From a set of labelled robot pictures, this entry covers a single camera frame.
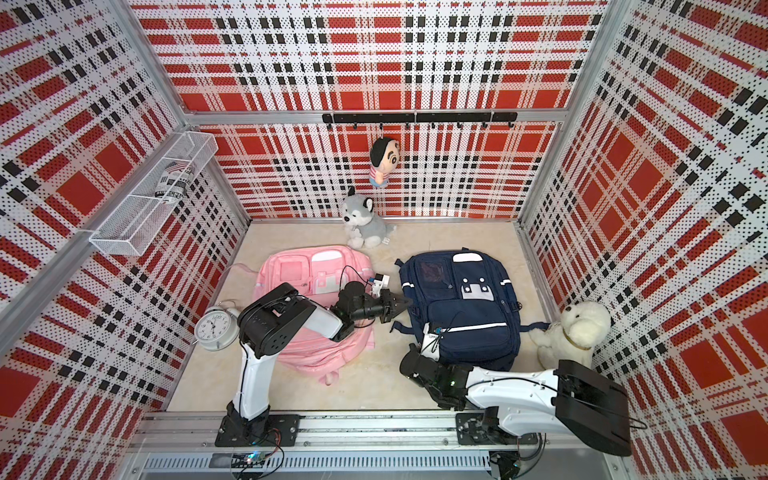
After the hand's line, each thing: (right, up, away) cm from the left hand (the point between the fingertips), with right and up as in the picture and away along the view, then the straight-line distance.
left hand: (417, 299), depth 89 cm
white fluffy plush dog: (+41, -4, -16) cm, 44 cm away
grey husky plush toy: (-17, +22, +16) cm, 32 cm away
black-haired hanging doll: (-10, +44, +2) cm, 45 cm away
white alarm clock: (-60, -8, 0) cm, 61 cm away
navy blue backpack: (+17, 0, +6) cm, 18 cm away
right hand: (-2, -14, -5) cm, 15 cm away
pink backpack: (-32, +7, +10) cm, 35 cm away
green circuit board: (-41, -35, -19) cm, 57 cm away
